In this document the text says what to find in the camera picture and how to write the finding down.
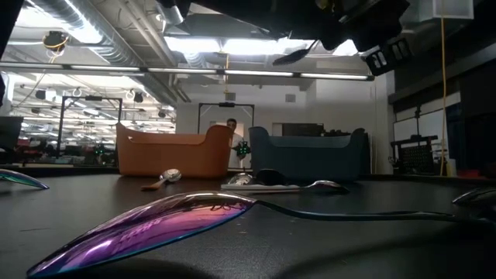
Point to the angled ceiling light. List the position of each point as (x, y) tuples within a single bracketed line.
[(346, 48)]

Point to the bright ceiling light panel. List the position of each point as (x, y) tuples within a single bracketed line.
[(201, 45)]

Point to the white ceiling box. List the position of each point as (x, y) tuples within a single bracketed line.
[(453, 9)]

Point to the person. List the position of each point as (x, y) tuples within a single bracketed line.
[(231, 126)]

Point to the black table mat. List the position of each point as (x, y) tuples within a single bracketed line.
[(348, 252)]

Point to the black gantry frame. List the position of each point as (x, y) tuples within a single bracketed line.
[(60, 128)]

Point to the large orange plastic bin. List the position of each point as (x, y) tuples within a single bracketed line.
[(174, 159)]

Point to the dark computer monitor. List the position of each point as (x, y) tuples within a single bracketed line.
[(11, 133)]

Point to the dark wall screen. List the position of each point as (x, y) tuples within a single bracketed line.
[(302, 129)]

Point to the black pegboard cart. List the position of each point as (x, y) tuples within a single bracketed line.
[(416, 157)]

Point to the person's handheld black device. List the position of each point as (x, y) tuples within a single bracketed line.
[(242, 149)]

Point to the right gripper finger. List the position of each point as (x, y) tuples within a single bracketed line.
[(331, 42)]

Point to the large blue-grey plastic bin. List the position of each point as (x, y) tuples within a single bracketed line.
[(310, 162)]

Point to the long linear ceiling light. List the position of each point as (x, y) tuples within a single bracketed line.
[(104, 68)]

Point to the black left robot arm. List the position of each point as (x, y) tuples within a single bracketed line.
[(7, 15)]

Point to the grey wall vent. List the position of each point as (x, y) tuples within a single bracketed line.
[(290, 98), (230, 97)]

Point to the silver ventilation duct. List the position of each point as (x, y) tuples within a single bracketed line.
[(116, 56), (155, 46)]

